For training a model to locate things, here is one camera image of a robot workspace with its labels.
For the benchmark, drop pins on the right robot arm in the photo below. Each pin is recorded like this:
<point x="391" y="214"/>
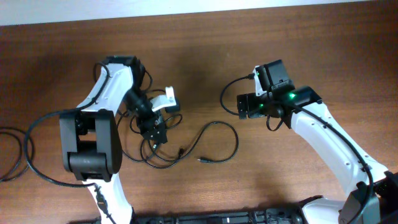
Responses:
<point x="370" y="188"/>

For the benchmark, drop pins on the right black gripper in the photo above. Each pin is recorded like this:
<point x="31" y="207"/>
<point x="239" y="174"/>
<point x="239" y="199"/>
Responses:
<point x="252" y="110"/>

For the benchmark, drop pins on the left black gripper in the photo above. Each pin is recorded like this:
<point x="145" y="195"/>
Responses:
<point x="154" y="132"/>

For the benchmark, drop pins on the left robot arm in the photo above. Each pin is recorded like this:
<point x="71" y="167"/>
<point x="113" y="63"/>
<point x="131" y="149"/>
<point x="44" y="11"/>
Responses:
<point x="91" y="146"/>

